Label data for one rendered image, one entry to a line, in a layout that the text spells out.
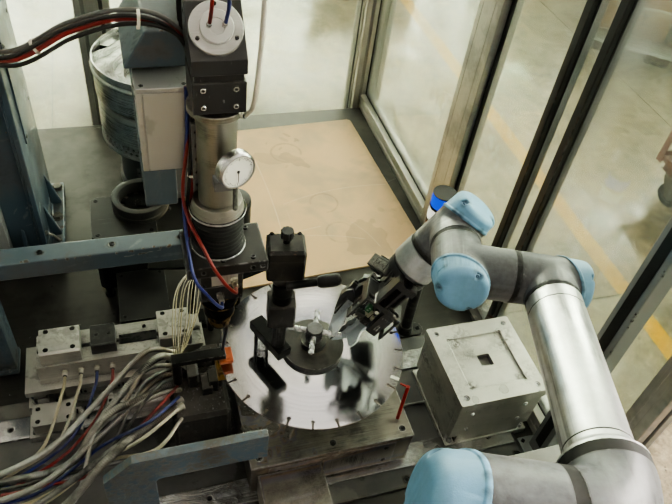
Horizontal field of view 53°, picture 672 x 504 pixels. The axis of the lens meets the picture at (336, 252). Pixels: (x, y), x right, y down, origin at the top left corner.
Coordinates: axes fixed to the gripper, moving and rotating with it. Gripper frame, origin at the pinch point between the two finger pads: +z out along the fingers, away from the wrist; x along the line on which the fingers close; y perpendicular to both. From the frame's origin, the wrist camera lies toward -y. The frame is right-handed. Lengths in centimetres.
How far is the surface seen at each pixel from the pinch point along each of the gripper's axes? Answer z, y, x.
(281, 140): 18, -87, -20
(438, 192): -25.4, -18.2, 1.2
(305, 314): 5.2, -6.1, -4.1
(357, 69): -6, -109, -13
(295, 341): 5.8, 1.4, -4.3
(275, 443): 17.8, 13.0, 2.6
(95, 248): 16.6, -2.1, -41.5
